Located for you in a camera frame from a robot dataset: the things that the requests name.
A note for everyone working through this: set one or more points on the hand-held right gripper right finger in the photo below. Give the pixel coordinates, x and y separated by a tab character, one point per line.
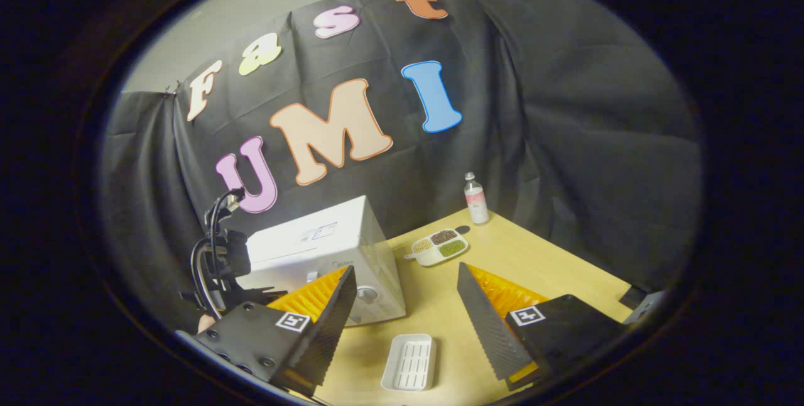
483	324

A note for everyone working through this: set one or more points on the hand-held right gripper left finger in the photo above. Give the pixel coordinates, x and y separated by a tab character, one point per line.
330	324

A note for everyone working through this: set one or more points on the white microwave oven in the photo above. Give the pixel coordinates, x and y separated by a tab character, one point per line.
301	233

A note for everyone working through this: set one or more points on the white rectangular tray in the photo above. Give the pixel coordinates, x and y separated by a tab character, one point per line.
408	362

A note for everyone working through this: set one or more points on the white divided dish with beans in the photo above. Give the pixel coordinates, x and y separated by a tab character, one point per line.
440	246

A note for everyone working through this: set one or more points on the small clear bottle pink label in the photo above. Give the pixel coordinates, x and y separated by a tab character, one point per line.
476	202

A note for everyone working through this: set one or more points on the grey floor box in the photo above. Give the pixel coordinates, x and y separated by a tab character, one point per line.
644	305

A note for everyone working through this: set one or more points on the black backdrop cloth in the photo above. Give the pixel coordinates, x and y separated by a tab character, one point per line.
597	142

